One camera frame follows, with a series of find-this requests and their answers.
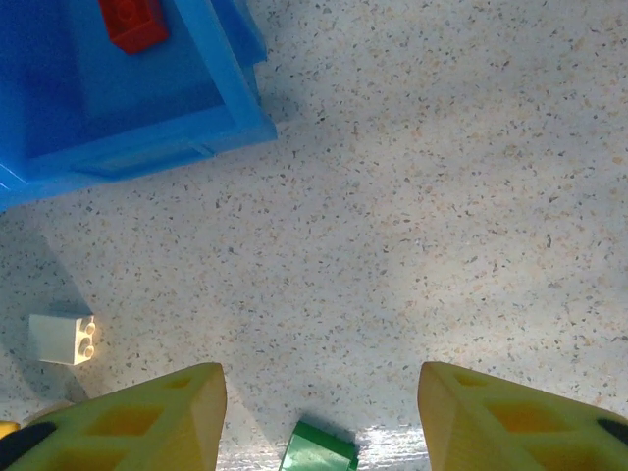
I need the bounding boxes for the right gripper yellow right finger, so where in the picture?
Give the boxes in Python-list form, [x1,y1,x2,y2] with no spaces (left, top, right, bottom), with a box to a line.
[420,361,628,471]

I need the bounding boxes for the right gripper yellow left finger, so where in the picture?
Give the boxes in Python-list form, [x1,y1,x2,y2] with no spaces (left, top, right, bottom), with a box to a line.
[0,362,228,471]

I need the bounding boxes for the green lego brick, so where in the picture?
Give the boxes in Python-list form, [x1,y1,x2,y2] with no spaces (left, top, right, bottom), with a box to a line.
[279,419,359,471]

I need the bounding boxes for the red lego brick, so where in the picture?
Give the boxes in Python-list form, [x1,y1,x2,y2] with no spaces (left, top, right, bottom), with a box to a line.
[97,0,171,54]

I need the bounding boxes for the white lego brick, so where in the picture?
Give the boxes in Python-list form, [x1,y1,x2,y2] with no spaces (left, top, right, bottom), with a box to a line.
[27,312,97,367]

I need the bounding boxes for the blue three-compartment bin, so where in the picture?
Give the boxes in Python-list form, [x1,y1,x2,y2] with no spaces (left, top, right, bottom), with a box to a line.
[0,0,279,212]

